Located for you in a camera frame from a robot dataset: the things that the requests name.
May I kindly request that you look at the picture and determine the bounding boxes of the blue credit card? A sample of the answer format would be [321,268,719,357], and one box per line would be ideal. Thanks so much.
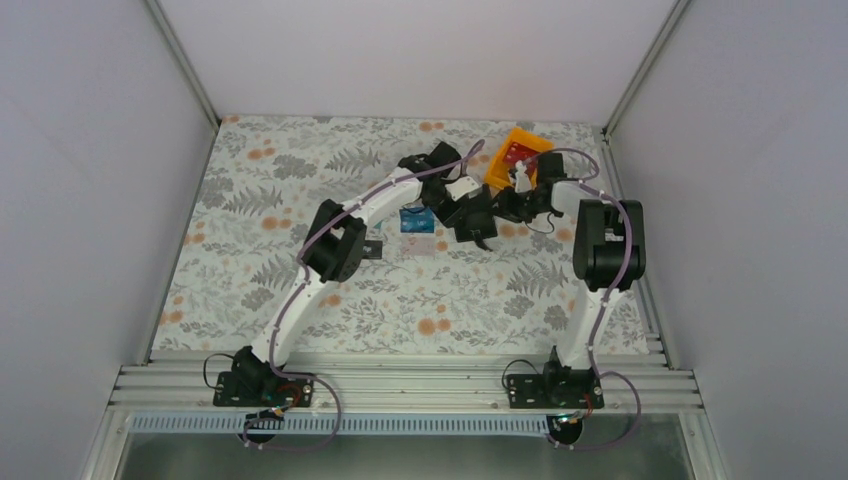
[399,207,436,234]

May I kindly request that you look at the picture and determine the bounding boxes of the pale pink floral card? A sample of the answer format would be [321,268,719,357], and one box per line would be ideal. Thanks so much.
[400,235,437,257]

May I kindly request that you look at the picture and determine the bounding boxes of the dark VIP credit card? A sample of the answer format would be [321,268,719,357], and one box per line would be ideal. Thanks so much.
[362,239,383,260]

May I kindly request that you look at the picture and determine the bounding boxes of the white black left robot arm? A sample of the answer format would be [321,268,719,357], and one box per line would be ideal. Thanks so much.
[210,141,484,406]

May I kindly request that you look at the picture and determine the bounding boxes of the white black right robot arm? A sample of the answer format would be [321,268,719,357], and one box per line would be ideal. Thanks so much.
[494,147,647,409]

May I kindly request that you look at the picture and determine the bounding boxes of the red VIP card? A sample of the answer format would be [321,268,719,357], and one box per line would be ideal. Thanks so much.
[503,142,537,167]

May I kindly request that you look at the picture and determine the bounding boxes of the orange plastic bin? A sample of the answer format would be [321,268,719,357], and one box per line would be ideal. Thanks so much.
[483,127,554,193]

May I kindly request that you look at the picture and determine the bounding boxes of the floral table cover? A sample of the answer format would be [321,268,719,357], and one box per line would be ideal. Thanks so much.
[152,115,654,356]

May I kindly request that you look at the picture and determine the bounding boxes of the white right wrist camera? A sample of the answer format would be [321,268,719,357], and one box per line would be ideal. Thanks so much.
[511,161,534,194]

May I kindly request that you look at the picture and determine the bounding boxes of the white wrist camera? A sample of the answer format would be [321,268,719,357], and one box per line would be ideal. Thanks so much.
[511,161,534,194]
[445,176,482,202]

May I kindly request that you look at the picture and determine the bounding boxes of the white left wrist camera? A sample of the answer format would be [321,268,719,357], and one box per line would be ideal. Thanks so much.
[445,176,482,202]

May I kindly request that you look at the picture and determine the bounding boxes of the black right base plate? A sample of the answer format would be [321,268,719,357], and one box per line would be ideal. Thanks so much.
[505,370,605,410]

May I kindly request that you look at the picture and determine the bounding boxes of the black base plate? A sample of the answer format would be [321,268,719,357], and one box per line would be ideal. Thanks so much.
[505,370,605,410]
[212,372,314,408]

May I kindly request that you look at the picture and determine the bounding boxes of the right aluminium frame post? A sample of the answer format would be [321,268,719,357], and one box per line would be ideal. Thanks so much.
[601,0,693,138]

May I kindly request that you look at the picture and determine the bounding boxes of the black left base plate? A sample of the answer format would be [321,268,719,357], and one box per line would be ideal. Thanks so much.
[212,372,314,408]

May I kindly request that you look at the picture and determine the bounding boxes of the perforated cable duct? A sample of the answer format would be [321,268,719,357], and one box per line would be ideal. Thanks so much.
[128,412,579,437]

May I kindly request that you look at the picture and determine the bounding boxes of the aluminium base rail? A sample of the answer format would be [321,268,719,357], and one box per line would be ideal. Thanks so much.
[108,351,704,414]

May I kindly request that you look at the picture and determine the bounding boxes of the aluminium frame corner post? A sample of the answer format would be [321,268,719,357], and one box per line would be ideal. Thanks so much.
[143,0,221,132]

